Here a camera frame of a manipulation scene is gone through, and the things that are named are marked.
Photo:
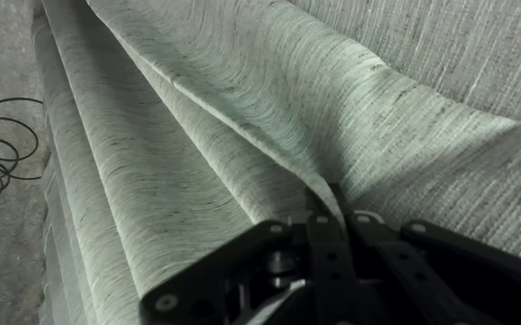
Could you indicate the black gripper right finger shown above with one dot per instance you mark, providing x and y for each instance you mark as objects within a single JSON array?
[{"x": 445, "y": 271}]

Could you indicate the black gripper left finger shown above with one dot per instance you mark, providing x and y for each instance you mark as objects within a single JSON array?
[{"x": 325, "y": 271}]

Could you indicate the grey woven curtain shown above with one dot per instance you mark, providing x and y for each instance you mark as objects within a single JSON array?
[{"x": 242, "y": 90}]

